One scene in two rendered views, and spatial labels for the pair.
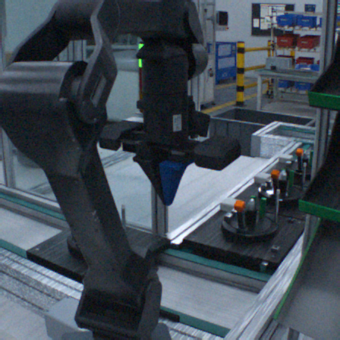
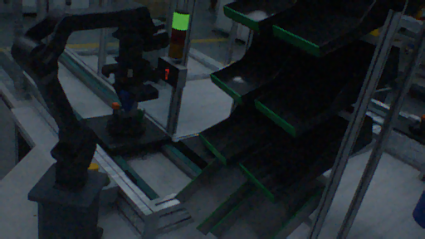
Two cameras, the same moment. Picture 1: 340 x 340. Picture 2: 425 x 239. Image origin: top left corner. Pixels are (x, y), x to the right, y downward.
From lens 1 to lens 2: 0.56 m
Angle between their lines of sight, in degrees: 14
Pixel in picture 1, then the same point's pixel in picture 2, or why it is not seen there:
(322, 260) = (220, 176)
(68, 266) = (99, 134)
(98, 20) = (59, 26)
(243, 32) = not seen: outside the picture
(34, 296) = not seen: hidden behind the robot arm
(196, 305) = (160, 181)
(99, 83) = (49, 55)
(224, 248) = (197, 153)
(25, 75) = (21, 44)
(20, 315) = not seen: hidden behind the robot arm
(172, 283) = (158, 164)
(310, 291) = (205, 191)
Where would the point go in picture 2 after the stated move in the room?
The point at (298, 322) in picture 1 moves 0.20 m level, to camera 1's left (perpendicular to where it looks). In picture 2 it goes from (190, 206) to (124, 182)
